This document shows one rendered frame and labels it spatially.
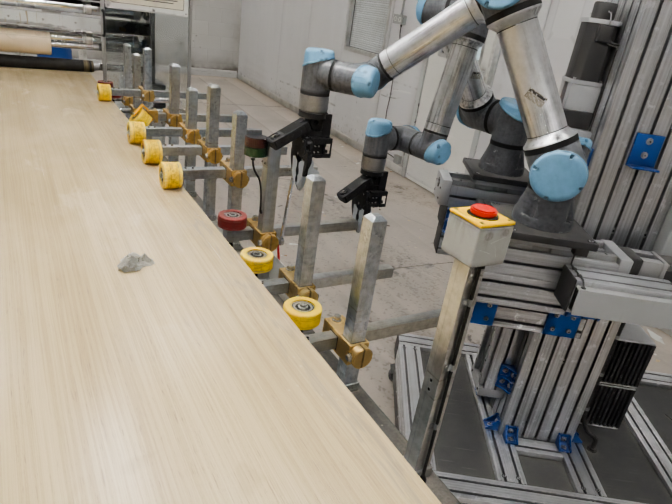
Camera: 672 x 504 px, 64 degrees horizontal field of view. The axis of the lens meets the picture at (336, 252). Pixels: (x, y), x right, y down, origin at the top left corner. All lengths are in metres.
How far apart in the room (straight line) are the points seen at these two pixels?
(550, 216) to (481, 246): 0.63
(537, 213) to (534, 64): 0.37
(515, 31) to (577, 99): 0.46
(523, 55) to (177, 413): 0.95
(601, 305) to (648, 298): 0.11
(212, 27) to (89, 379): 9.62
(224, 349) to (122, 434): 0.24
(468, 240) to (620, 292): 0.70
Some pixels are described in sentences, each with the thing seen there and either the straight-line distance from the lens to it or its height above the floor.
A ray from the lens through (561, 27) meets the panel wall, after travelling 4.24.
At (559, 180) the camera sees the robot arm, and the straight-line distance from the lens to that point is 1.26.
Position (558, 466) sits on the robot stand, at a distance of 2.04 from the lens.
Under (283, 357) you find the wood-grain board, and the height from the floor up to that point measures 0.90.
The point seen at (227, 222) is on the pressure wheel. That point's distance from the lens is 1.50.
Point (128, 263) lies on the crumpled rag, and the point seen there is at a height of 0.91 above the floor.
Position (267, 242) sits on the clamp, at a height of 0.85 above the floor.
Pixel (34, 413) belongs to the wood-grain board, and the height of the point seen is 0.90.
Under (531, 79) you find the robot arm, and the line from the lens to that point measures 1.26.
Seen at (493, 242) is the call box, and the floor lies 1.19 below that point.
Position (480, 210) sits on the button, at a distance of 0.82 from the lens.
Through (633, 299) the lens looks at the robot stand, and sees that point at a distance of 1.45.
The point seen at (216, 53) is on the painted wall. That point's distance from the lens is 10.41.
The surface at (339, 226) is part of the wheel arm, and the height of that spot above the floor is 0.85.
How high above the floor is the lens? 1.47
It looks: 24 degrees down
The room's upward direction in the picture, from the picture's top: 9 degrees clockwise
